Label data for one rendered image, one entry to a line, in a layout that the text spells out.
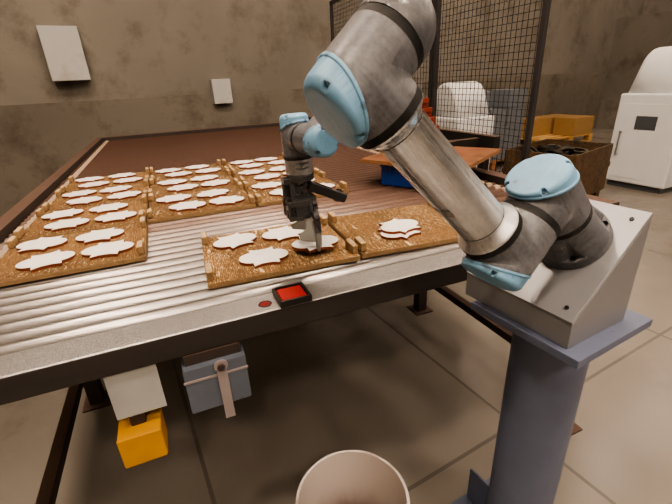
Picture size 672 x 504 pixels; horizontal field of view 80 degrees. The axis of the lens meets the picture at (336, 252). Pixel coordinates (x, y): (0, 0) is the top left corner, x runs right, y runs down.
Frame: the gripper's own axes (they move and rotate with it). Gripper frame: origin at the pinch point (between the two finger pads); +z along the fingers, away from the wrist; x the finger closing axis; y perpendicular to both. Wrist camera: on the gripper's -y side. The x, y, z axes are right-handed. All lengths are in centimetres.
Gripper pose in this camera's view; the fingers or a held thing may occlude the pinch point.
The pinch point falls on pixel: (315, 242)
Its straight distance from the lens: 114.6
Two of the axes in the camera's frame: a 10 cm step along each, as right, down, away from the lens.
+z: 0.8, 9.1, 4.1
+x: 3.4, 3.6, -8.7
